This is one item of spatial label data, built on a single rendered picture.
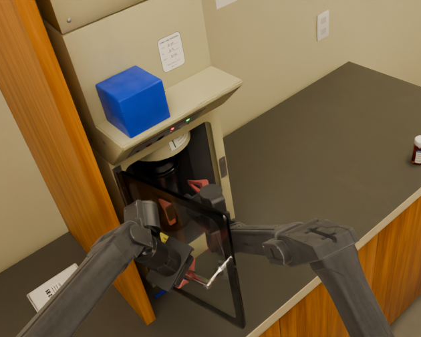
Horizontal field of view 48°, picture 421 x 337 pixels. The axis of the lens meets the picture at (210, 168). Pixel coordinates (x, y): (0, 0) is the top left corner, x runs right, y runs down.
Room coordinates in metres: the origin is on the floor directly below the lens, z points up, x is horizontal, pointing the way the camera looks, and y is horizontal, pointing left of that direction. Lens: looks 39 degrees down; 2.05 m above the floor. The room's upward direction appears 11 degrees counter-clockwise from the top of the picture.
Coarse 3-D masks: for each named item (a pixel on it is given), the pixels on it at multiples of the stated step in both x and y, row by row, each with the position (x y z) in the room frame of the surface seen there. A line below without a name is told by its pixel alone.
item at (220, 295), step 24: (144, 192) 0.80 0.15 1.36; (168, 192) 0.75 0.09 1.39; (168, 216) 0.76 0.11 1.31; (192, 216) 0.70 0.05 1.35; (216, 216) 0.66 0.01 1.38; (192, 240) 0.72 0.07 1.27; (216, 240) 0.67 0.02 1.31; (216, 264) 0.68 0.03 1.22; (192, 288) 0.75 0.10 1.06; (216, 288) 0.69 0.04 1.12; (216, 312) 0.70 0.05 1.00; (240, 312) 0.65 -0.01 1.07
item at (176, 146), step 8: (184, 136) 1.01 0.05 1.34; (168, 144) 0.97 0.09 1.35; (176, 144) 0.98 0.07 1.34; (184, 144) 0.99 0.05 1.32; (152, 152) 0.96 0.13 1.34; (160, 152) 0.96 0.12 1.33; (168, 152) 0.96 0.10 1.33; (176, 152) 0.97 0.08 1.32; (144, 160) 0.96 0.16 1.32; (152, 160) 0.96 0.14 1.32
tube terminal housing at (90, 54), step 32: (160, 0) 0.98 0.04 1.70; (192, 0) 1.02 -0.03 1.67; (96, 32) 0.90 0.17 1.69; (128, 32) 0.93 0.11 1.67; (160, 32) 0.97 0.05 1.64; (192, 32) 1.01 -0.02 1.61; (64, 64) 0.90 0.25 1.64; (96, 64) 0.89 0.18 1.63; (128, 64) 0.92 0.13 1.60; (160, 64) 0.96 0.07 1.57; (192, 64) 1.01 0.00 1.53; (96, 96) 0.88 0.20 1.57; (96, 160) 0.93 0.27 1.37; (128, 160) 0.89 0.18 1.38; (224, 192) 1.02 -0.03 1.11
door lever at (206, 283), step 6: (216, 270) 0.67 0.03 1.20; (222, 270) 0.67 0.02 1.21; (186, 276) 0.67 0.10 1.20; (192, 276) 0.67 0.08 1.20; (198, 276) 0.66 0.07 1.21; (216, 276) 0.66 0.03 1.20; (198, 282) 0.65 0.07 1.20; (204, 282) 0.64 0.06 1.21; (210, 282) 0.64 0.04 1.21; (204, 288) 0.64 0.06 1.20
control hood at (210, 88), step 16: (192, 80) 0.97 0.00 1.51; (208, 80) 0.96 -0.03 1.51; (224, 80) 0.95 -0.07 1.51; (240, 80) 0.94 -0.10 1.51; (176, 96) 0.92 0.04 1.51; (192, 96) 0.90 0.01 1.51; (208, 96) 0.89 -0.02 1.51; (224, 96) 0.92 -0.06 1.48; (176, 112) 0.85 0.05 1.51; (192, 112) 0.86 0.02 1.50; (96, 128) 0.86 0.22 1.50; (112, 128) 0.84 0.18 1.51; (160, 128) 0.81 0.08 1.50; (112, 144) 0.80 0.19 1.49; (128, 144) 0.77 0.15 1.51; (112, 160) 0.83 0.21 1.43
